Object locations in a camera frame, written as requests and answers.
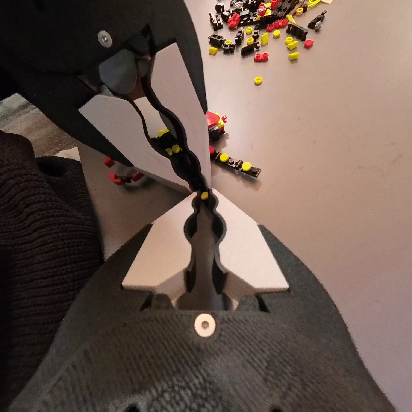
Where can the small red lego brick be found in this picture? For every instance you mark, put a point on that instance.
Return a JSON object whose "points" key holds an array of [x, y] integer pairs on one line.
{"points": [[109, 162]]}

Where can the pile of loose lego pieces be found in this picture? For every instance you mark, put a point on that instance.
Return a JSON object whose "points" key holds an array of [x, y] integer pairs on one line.
{"points": [[257, 19]]}

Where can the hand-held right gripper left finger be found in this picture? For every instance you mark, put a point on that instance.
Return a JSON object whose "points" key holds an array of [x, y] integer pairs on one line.
{"points": [[161, 257]]}

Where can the black lego strip yellow studs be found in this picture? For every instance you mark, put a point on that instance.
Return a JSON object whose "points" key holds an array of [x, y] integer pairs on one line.
{"points": [[203, 195]]}

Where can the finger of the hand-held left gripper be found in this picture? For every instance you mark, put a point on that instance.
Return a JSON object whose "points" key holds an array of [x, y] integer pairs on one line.
{"points": [[119, 128], [180, 87]]}

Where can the red and black lego part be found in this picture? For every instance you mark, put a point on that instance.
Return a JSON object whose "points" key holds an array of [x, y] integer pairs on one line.
{"points": [[117, 178]]}

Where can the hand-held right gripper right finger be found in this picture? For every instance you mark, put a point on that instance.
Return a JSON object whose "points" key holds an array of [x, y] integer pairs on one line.
{"points": [[247, 257]]}

